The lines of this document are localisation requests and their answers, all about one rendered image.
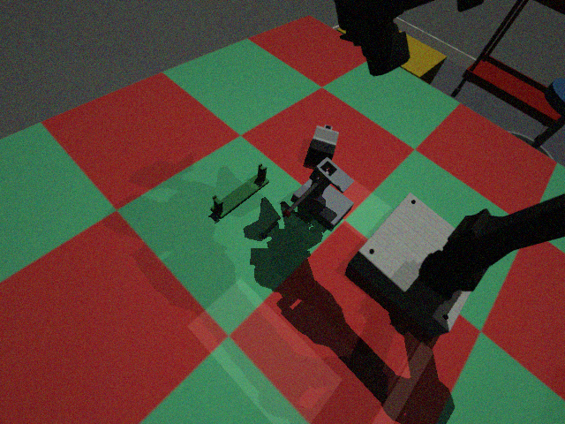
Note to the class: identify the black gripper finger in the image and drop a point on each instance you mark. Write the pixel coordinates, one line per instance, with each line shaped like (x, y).
(364, 47)

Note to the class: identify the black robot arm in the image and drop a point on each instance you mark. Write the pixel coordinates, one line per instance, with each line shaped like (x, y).
(479, 241)

